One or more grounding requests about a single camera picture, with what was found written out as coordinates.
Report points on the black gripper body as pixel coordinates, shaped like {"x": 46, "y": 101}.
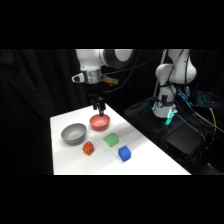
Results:
{"x": 95, "y": 92}

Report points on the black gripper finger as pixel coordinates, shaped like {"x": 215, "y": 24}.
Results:
{"x": 96, "y": 106}
{"x": 102, "y": 110}

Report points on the blue cube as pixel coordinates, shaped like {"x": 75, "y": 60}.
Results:
{"x": 124, "y": 153}

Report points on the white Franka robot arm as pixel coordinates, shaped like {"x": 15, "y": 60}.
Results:
{"x": 89, "y": 60}

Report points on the pink bowl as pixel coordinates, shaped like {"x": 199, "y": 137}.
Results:
{"x": 99, "y": 123}

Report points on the grey bowl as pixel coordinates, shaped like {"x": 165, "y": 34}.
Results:
{"x": 73, "y": 133}

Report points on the green wedge block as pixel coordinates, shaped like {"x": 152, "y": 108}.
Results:
{"x": 111, "y": 139}

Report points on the orange spotted die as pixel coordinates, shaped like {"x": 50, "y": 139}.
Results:
{"x": 88, "y": 148}

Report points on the black robot stand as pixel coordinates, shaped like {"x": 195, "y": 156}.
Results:
{"x": 146, "y": 123}

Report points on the black curtain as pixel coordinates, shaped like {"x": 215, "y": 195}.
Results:
{"x": 33, "y": 100}

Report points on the green base light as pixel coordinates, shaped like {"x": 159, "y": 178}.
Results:
{"x": 170, "y": 116}

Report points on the blue electronics board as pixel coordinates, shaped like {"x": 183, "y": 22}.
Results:
{"x": 184, "y": 96}

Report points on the black box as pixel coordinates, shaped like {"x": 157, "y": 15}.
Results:
{"x": 185, "y": 138}

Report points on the teal lit device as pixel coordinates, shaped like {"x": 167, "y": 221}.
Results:
{"x": 205, "y": 99}

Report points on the tan wrist camera mount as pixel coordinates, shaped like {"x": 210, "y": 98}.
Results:
{"x": 110, "y": 80}

